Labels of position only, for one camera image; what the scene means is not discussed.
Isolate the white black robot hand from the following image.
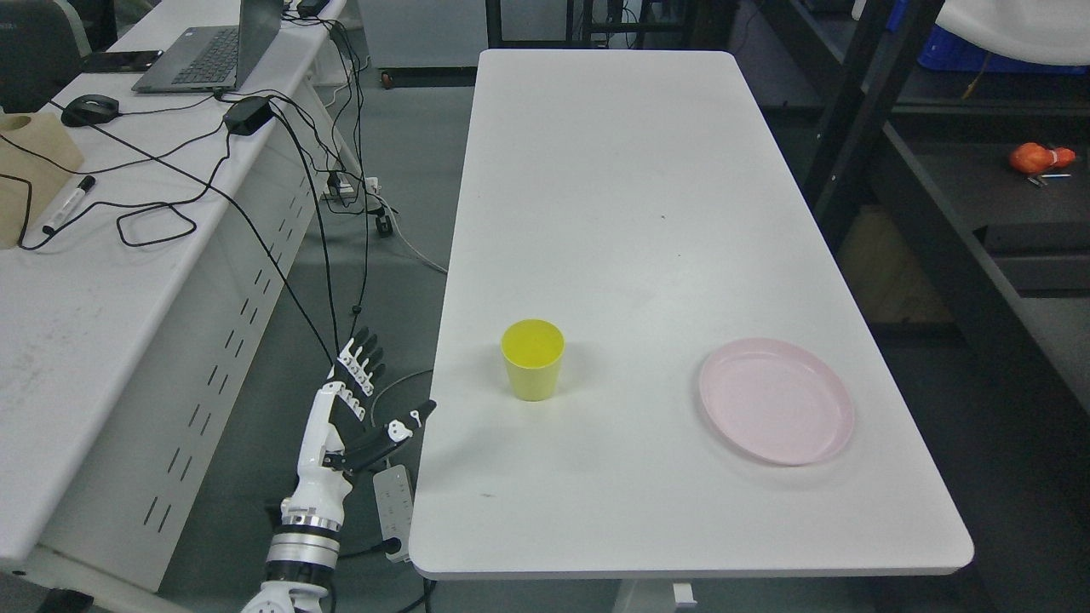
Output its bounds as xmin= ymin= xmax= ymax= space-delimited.
xmin=280 ymin=329 xmax=436 ymax=530

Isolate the yellow plastic cup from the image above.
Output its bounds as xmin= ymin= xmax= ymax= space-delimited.
xmin=501 ymin=318 xmax=565 ymax=401

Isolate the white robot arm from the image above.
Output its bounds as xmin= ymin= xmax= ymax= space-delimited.
xmin=242 ymin=498 xmax=342 ymax=612

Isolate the dark grey metal shelf rack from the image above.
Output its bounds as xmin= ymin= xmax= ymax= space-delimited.
xmin=762 ymin=1 xmax=1089 ymax=466

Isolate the orange toy on shelf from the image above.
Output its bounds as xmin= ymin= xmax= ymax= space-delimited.
xmin=1007 ymin=142 xmax=1077 ymax=175

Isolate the white power strip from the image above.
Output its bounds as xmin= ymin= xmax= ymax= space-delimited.
xmin=371 ymin=465 xmax=413 ymax=563

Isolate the white side desk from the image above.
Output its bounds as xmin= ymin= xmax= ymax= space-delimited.
xmin=0 ymin=0 xmax=350 ymax=613

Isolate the black power adapter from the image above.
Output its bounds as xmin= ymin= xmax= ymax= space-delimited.
xmin=223 ymin=96 xmax=273 ymax=136

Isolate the black white marker pen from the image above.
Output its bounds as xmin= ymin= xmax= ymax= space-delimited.
xmin=43 ymin=175 xmax=97 ymax=237

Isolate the white work table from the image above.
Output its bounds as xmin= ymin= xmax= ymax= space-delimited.
xmin=409 ymin=48 xmax=974 ymax=582

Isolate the grey laptop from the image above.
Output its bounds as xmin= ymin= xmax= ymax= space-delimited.
xmin=131 ymin=1 xmax=283 ymax=95

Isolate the black computer mouse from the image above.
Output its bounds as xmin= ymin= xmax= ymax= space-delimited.
xmin=60 ymin=94 xmax=122 ymax=128

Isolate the cardboard box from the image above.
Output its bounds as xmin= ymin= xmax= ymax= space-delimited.
xmin=1 ymin=112 xmax=84 ymax=249

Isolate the black smartphone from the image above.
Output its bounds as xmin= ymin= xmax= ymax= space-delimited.
xmin=78 ymin=49 xmax=164 ymax=74

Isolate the pink plastic plate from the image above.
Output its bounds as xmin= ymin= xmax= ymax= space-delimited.
xmin=698 ymin=337 xmax=855 ymax=467

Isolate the blue plastic crate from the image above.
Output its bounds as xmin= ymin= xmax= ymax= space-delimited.
xmin=916 ymin=25 xmax=1087 ymax=75

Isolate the black cable on desk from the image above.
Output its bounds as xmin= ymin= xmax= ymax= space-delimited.
xmin=0 ymin=100 xmax=235 ymax=253

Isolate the white wall plug strip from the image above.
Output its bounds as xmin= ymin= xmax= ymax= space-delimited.
xmin=322 ymin=172 xmax=382 ymax=205

